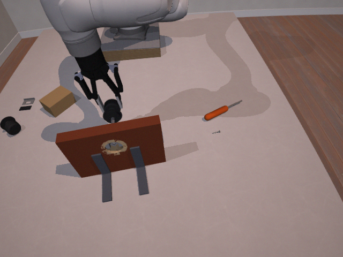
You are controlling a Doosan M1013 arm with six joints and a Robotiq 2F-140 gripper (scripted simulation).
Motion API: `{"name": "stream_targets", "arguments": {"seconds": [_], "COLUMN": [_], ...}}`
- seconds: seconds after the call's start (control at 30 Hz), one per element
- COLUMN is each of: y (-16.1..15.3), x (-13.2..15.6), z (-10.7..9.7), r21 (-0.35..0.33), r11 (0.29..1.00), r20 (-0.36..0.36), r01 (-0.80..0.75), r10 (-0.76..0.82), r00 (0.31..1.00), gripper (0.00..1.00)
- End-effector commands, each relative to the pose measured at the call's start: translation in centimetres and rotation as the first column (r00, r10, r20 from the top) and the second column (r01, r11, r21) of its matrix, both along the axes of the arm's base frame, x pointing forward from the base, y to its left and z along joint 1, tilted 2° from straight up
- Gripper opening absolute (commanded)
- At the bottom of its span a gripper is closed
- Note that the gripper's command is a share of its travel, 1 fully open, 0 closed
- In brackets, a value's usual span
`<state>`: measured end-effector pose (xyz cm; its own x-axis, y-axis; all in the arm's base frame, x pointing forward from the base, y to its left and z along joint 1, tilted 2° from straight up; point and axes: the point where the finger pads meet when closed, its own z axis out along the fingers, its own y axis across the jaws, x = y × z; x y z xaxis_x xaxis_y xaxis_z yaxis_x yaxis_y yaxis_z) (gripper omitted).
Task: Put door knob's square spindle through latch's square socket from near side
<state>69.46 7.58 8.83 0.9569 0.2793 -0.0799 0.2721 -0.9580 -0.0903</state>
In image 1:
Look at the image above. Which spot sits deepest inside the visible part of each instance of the orange-handled screwdriver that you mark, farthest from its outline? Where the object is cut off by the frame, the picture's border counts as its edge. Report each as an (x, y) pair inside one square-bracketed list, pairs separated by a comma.
[(219, 111)]

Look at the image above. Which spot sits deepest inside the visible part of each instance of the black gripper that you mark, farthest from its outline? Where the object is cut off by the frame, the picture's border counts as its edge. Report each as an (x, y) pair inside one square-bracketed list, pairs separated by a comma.
[(98, 69)]

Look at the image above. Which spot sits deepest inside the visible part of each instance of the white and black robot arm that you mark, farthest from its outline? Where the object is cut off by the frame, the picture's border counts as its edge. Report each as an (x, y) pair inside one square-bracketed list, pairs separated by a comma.
[(77, 20)]

